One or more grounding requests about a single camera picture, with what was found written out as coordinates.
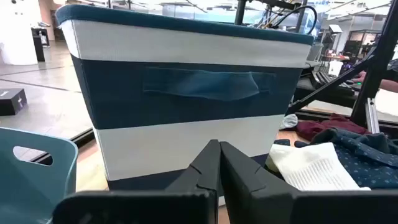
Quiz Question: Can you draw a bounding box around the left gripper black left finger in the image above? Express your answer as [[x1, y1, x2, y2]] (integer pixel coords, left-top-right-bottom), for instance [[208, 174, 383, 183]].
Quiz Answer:
[[52, 139, 222, 224]]

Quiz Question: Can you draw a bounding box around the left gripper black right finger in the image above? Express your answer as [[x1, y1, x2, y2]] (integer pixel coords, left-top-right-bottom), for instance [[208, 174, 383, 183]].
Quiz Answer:
[[220, 141, 398, 224]]

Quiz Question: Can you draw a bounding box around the white ribbed sock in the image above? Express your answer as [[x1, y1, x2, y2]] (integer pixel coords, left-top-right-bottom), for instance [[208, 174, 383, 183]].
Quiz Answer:
[[266, 142, 371, 192]]

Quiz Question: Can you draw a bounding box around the person's forearm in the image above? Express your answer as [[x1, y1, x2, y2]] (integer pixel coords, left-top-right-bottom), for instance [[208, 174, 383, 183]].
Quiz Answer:
[[377, 79, 398, 93]]

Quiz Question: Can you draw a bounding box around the small pale grey sock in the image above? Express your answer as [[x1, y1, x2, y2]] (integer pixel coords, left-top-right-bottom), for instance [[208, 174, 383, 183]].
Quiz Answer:
[[279, 113, 299, 131]]

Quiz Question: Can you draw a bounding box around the maroon cloth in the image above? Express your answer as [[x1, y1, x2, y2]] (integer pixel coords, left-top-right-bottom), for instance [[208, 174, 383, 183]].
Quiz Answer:
[[295, 113, 373, 141]]

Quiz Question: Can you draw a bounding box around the navy white striped fabric bin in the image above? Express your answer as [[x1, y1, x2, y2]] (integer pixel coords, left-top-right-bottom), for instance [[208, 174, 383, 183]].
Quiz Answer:
[[55, 3, 315, 191]]

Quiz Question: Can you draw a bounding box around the navy dotted cloth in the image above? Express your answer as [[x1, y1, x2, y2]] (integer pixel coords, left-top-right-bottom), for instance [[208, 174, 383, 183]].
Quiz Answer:
[[310, 128, 398, 190]]

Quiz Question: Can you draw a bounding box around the black keyboard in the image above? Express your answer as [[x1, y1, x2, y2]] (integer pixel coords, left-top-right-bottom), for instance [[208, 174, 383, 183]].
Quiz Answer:
[[315, 70, 355, 91]]

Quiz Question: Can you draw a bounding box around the teal plastic basket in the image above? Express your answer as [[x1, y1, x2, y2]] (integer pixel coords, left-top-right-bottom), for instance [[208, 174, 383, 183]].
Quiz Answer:
[[0, 126, 79, 224]]

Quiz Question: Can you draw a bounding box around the person's hand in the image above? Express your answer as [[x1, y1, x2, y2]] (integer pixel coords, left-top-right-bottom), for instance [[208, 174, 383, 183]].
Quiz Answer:
[[351, 70, 379, 84]]

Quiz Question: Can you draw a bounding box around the black vertical pole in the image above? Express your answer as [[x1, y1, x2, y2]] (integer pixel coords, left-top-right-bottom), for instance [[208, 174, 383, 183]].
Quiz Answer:
[[234, 0, 248, 26]]

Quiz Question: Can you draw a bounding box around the black box on floor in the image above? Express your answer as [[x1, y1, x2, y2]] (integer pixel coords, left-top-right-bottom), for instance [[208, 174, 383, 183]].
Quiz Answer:
[[0, 88, 28, 116]]

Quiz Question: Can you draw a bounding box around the black table edge rail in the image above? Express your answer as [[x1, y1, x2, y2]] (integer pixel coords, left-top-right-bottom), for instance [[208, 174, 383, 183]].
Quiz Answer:
[[30, 128, 96, 163]]

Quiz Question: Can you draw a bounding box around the silver aluminium bracket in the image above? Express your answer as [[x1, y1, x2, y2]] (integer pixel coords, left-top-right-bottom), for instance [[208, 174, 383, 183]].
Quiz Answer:
[[365, 98, 381, 134]]

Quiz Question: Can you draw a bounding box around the black metal rig frame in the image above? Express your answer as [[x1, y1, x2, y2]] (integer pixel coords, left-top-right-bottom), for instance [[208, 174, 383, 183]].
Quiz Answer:
[[285, 0, 398, 131]]

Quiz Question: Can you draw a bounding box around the black looping cable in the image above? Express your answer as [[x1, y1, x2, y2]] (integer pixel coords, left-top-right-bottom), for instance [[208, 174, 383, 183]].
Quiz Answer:
[[273, 5, 318, 35]]

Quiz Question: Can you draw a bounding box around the black pedestal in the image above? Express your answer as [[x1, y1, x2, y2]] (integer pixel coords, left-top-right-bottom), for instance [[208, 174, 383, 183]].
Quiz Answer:
[[30, 27, 50, 62]]

